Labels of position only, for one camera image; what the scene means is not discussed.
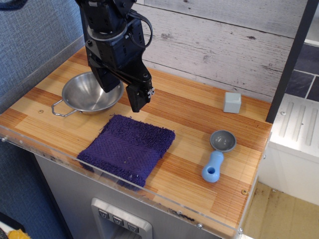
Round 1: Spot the yellow black object corner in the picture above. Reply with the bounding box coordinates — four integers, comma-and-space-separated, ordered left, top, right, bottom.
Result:
0, 227, 31, 239

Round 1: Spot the silver dispenser button panel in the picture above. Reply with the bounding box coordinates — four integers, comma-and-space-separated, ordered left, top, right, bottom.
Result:
91, 198, 153, 239

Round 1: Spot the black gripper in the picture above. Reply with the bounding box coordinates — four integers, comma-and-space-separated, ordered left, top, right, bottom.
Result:
86, 18, 155, 113

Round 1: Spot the white ridged drainboard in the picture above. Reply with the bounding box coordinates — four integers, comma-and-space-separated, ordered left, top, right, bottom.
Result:
270, 94, 319, 157

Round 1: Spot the stainless steel handled bowl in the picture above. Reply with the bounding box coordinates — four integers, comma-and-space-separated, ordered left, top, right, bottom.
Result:
51, 72, 124, 117

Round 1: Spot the purple terry cloth napkin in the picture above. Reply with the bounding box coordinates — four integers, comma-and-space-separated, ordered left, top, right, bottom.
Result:
77, 115, 175, 187

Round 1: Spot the blue handled grey spoon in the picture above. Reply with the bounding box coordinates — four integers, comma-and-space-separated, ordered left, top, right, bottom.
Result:
201, 130, 237, 183

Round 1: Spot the dark right shelf post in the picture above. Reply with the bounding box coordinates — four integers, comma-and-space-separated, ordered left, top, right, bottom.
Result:
266, 0, 319, 123

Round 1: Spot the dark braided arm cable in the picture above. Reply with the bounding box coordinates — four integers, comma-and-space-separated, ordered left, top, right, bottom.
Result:
0, 0, 24, 10

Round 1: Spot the small grey cube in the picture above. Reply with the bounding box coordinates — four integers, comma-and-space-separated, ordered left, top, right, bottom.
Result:
223, 92, 242, 114

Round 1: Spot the clear acrylic table guard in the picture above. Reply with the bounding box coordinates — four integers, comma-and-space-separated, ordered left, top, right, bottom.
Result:
0, 119, 271, 239

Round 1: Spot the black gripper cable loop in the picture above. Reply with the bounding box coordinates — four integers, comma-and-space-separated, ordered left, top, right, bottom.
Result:
128, 9, 153, 49

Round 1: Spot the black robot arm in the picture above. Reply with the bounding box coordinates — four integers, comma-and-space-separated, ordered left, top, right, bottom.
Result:
77, 0, 154, 113

